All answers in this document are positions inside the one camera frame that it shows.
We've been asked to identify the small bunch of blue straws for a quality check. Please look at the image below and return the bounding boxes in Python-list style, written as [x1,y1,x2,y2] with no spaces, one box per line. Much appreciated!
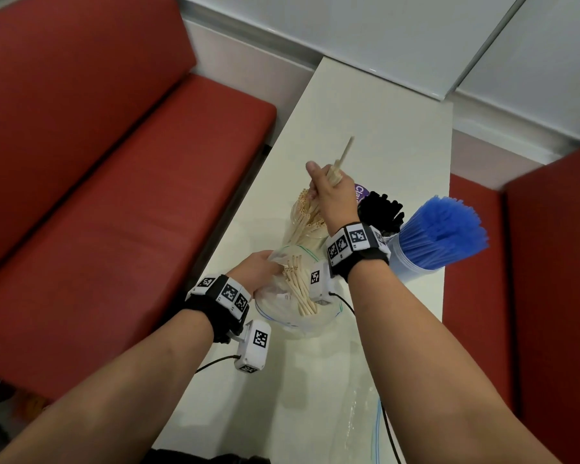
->
[398,195,490,271]

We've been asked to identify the red sofa beside plant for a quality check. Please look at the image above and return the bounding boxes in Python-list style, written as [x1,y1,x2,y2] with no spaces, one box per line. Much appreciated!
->
[442,142,580,464]

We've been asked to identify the person's dark clothing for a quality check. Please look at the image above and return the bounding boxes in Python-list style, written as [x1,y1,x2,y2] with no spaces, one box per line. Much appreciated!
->
[140,448,271,464]

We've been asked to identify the black right wristband with markers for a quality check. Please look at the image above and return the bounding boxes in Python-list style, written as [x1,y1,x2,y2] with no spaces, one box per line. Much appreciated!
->
[324,222,392,284]

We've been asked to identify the clear blue-zip bag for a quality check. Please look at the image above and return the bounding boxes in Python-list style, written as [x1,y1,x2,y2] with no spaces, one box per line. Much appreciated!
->
[253,244,345,336]

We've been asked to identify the person's left forearm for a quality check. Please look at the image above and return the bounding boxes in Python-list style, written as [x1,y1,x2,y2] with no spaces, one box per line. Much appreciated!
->
[0,309,215,464]

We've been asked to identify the person's left hand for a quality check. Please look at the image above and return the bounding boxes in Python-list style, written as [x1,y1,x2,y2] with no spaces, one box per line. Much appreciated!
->
[226,249,284,298]

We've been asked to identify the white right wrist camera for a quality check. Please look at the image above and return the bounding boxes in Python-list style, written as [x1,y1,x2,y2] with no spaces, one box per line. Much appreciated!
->
[309,259,335,306]

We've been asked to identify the clear bag with white strips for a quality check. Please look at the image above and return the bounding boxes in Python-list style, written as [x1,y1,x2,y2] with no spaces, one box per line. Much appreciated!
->
[328,362,385,464]

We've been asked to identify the frosted plastic jar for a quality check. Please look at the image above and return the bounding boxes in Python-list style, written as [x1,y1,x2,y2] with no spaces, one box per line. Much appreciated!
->
[387,234,438,284]

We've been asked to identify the black right camera cable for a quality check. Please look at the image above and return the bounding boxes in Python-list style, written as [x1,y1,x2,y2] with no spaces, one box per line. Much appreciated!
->
[329,292,403,464]

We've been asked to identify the person's right forearm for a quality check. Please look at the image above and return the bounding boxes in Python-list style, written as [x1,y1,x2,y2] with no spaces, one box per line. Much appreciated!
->
[349,259,561,464]

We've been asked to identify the black camera cable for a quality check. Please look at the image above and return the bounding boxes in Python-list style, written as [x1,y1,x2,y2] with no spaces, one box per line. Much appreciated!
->
[195,354,241,374]
[329,292,403,464]

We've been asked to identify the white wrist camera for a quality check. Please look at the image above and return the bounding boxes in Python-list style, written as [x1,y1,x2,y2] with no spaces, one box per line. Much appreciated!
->
[309,259,335,306]
[229,319,273,374]

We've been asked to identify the small bunch of black straws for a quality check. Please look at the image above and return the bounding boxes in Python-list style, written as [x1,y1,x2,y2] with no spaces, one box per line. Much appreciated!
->
[357,190,406,237]

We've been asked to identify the black left camera cable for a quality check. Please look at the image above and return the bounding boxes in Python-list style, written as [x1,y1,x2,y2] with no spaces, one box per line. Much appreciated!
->
[195,354,241,374]

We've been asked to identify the black left wristband with markers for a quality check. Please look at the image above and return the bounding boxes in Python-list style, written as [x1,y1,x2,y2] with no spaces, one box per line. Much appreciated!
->
[183,273,252,345]

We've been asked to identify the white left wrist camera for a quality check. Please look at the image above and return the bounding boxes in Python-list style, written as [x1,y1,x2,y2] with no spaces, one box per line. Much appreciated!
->
[229,319,273,374]

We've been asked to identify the person's right hand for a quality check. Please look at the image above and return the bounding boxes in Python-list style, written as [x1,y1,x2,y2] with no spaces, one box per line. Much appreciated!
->
[305,160,361,237]

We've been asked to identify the black wristband with markers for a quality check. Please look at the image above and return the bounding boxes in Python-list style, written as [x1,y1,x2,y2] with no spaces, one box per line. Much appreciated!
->
[324,222,392,284]
[183,273,252,345]

